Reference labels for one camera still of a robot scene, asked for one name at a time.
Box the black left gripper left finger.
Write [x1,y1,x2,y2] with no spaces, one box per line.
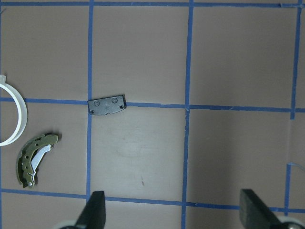
[74,191,106,229]

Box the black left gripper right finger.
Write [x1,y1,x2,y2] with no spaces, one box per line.
[239,189,286,229]

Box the olive green brake shoe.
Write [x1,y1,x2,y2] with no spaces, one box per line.
[16,133,59,188]

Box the black brake pad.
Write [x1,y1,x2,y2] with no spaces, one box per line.
[87,94,126,115]

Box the white curved plastic clamp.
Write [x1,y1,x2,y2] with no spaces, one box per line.
[0,74,28,146]

